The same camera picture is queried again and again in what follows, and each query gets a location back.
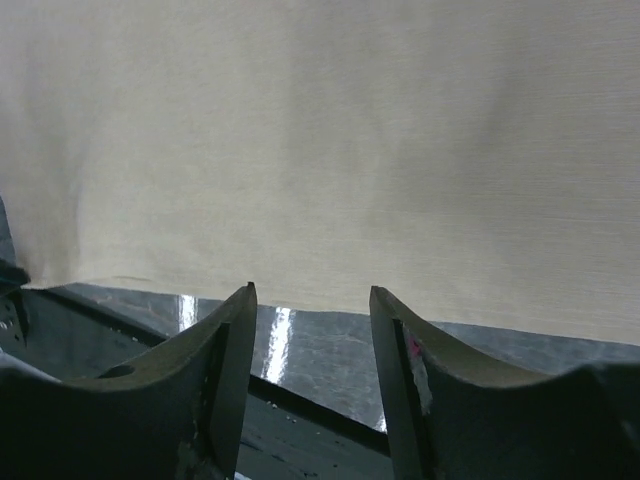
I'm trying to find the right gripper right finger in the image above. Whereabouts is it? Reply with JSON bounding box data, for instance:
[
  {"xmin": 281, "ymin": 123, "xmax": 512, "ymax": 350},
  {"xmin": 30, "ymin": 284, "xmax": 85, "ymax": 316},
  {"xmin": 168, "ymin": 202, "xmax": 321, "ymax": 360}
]
[{"xmin": 369, "ymin": 286, "xmax": 639, "ymax": 479}]

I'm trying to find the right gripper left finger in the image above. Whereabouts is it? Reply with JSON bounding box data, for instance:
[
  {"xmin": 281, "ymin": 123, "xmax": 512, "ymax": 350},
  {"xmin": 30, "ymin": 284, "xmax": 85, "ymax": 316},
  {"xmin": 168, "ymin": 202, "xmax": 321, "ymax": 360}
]
[{"xmin": 1, "ymin": 284, "xmax": 257, "ymax": 479}]

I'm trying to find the beige cloth napkin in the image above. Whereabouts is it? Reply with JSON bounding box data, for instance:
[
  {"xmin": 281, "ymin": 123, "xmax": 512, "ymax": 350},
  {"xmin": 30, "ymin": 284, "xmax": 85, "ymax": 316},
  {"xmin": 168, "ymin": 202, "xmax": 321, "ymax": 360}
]
[{"xmin": 1, "ymin": 1, "xmax": 639, "ymax": 345}]

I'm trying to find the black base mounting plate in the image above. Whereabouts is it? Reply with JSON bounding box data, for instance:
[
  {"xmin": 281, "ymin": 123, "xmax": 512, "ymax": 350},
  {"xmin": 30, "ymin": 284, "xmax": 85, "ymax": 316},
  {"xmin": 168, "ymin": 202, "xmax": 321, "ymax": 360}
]
[{"xmin": 1, "ymin": 287, "xmax": 393, "ymax": 479}]

